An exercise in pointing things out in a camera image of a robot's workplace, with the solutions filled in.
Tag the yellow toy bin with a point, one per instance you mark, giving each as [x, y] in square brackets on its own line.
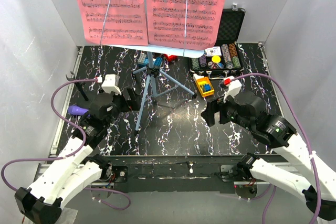
[204, 85]

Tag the yellow round chip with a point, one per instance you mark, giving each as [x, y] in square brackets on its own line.
[216, 59]

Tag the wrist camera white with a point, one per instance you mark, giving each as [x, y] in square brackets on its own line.
[110, 84]
[234, 87]

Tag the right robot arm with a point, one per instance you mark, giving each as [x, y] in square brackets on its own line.
[315, 182]

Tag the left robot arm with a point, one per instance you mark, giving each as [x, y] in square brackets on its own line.
[75, 168]

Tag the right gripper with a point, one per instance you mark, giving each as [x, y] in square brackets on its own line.
[214, 106]

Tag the purple toy microphone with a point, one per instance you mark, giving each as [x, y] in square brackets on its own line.
[75, 110]

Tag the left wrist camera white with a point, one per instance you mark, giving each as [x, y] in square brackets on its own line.
[110, 84]

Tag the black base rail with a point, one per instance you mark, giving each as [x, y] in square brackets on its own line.
[134, 174]

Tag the red toy brick block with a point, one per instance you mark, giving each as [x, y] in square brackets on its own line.
[170, 58]

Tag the black poker chip case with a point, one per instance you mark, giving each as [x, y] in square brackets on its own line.
[228, 33]

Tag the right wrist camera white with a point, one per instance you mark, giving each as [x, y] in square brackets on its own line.
[234, 87]

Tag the white card deck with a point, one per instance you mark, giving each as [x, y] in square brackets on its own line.
[213, 51]

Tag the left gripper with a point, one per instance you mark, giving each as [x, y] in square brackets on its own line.
[133, 104]

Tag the pink sheet music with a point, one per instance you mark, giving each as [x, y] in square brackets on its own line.
[114, 22]
[189, 24]

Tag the black microphone stand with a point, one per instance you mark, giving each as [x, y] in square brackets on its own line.
[79, 85]

